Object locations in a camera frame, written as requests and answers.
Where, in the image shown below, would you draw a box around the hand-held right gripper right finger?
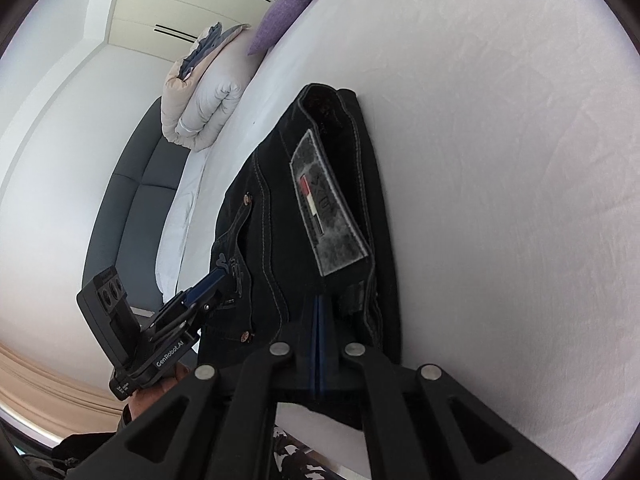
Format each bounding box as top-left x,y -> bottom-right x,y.
319,296 -> 577,480

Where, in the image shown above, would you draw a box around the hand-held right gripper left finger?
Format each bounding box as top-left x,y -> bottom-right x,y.
70,295 -> 321,480

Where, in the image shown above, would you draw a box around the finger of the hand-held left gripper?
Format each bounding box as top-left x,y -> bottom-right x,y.
175,265 -> 239,314

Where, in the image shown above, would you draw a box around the black denim pants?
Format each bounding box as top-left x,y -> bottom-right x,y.
196,83 -> 402,432

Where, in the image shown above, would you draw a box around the person's left forearm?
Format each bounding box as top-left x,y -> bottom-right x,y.
50,407 -> 133,468

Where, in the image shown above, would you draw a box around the person's left hand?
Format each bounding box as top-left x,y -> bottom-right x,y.
124,363 -> 193,425

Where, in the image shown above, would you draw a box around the black and white patterned rug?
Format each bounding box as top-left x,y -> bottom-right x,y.
271,424 -> 346,480

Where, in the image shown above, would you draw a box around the grey padded headboard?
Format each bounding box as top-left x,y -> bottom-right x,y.
81,96 -> 192,313

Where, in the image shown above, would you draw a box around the folded white duvet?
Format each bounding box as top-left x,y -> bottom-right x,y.
160,23 -> 252,154

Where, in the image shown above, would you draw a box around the white bed sheet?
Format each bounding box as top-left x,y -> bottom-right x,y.
154,0 -> 640,480

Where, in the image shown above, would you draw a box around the purple pillow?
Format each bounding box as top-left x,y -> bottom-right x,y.
247,0 -> 314,57

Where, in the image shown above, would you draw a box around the cream wardrobe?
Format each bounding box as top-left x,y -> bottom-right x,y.
101,0 -> 313,63

